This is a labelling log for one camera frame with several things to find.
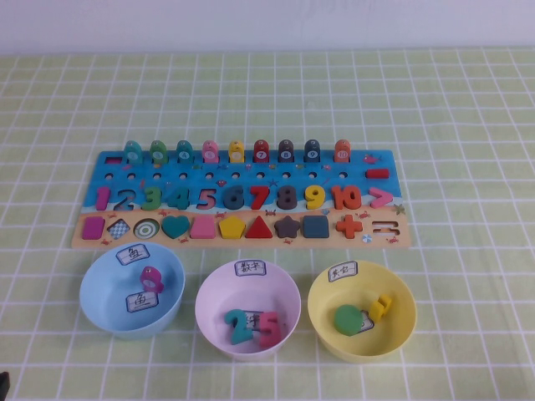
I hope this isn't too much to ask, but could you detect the yellow equals sign piece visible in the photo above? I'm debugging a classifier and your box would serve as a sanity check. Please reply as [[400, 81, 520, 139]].
[[369, 293, 394, 323]]

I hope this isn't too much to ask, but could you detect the light blue plastic bowl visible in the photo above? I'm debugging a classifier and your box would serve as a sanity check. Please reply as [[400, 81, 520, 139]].
[[79, 242, 187, 340]]

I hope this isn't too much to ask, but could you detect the fish label on bowl bottom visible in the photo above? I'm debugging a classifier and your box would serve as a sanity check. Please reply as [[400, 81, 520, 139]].
[[125, 292, 162, 313]]

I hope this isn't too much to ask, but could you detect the magenta rectangle shape piece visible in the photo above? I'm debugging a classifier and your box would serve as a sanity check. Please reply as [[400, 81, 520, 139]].
[[81, 216, 105, 241]]

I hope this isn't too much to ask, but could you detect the fish label on bowl rim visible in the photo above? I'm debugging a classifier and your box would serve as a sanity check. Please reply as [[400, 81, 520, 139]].
[[115, 244, 153, 266]]

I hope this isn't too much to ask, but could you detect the magenta number one piece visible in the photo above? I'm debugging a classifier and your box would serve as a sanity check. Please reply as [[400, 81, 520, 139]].
[[94, 186, 112, 211]]

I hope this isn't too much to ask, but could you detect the pink plastic bowl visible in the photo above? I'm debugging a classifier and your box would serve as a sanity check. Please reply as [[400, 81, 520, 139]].
[[194, 259, 303, 363]]

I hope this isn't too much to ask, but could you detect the teal heart shape piece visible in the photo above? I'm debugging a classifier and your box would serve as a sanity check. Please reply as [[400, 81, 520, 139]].
[[160, 215, 191, 240]]

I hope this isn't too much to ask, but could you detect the green number three piece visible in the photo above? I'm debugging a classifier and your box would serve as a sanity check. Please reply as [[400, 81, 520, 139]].
[[140, 185, 163, 211]]

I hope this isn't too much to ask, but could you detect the teal number two piece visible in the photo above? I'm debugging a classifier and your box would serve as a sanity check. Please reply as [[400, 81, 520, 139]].
[[223, 308, 254, 346]]

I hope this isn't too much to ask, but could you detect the pink trapezoid shape piece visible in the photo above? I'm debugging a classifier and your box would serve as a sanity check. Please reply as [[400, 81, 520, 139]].
[[190, 216, 217, 240]]

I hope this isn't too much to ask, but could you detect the teal number four piece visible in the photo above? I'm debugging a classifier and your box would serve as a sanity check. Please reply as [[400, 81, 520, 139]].
[[166, 186, 191, 211]]

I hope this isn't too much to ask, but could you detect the number label on bowl rim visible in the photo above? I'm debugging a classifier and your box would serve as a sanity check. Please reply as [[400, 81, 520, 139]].
[[235, 260, 268, 278]]

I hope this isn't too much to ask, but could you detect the red number five piece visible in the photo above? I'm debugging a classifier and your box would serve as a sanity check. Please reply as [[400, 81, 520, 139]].
[[257, 312, 283, 349]]

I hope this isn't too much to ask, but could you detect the yellow pentagon shape piece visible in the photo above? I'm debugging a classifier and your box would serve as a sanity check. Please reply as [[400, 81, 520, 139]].
[[217, 216, 247, 240]]

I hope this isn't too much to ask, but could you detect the dark blue number six piece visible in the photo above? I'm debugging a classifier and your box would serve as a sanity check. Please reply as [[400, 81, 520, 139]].
[[222, 185, 246, 211]]

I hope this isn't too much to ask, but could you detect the red triangle shape piece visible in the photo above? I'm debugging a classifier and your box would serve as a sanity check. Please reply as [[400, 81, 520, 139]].
[[244, 216, 274, 240]]

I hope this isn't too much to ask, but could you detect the red number seven piece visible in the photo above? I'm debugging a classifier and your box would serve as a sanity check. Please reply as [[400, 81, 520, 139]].
[[248, 185, 273, 211]]

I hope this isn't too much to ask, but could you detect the wooden number puzzle board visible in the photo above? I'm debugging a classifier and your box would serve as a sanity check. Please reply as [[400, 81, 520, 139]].
[[69, 148, 415, 251]]

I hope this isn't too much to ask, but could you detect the brown star shape piece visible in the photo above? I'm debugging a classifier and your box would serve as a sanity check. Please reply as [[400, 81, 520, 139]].
[[273, 215, 302, 239]]

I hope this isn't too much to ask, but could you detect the dark brown number eight piece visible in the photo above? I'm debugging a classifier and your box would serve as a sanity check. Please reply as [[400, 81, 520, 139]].
[[277, 185, 299, 211]]

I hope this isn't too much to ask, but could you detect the blue square shape piece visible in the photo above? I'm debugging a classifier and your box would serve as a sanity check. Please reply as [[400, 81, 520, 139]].
[[303, 215, 331, 239]]

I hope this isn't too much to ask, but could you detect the green circle shape piece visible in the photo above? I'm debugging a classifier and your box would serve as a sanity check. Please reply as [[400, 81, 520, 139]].
[[333, 303, 364, 337]]

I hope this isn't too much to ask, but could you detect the yellow number nine piece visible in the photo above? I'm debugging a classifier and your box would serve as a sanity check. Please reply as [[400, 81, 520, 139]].
[[303, 185, 326, 211]]

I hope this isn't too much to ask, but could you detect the orange plus sign piece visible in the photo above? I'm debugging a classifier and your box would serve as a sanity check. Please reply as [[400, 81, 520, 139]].
[[335, 214, 364, 240]]

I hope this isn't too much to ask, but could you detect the orange number ten piece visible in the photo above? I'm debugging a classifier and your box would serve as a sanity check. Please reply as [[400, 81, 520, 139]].
[[331, 185, 363, 211]]

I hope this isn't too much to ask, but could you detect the yellow plastic bowl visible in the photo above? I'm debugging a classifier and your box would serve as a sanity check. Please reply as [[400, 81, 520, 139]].
[[307, 260, 418, 363]]

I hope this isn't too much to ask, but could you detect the pink greater-than sign piece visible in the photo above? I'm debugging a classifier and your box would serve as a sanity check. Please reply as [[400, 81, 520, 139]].
[[368, 186, 395, 209]]

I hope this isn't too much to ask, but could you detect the green checked tablecloth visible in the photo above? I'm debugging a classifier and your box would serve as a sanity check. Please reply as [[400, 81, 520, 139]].
[[0, 49, 535, 401]]

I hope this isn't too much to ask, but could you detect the light teal fish numbered two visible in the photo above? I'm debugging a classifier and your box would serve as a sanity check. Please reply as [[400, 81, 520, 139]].
[[124, 140, 144, 165]]

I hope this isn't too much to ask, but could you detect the green fish numbered three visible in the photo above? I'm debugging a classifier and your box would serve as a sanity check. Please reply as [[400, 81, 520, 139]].
[[149, 140, 168, 165]]

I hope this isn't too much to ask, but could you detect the teal fish numbered four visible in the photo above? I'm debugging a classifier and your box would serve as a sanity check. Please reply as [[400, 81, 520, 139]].
[[175, 140, 194, 165]]

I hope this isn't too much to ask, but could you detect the pink fish numbered five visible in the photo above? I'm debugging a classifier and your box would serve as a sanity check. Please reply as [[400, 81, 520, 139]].
[[201, 140, 221, 165]]

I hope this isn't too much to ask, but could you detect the yellow fish numbered six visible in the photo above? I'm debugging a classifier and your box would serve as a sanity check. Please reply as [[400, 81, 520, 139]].
[[227, 140, 246, 165]]

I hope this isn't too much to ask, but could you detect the red fish numbered seven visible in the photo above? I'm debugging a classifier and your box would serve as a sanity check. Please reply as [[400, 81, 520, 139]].
[[252, 139, 272, 164]]

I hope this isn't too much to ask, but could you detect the dark brown fish numbered eight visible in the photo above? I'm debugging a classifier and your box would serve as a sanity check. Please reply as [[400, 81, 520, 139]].
[[278, 139, 296, 164]]

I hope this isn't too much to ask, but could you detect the dark blue fish numbered nine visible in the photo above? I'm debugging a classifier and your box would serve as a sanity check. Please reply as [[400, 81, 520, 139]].
[[303, 139, 322, 164]]

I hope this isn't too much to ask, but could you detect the orange fish numbered ten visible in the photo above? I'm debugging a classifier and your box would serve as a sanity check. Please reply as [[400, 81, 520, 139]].
[[333, 139, 352, 164]]

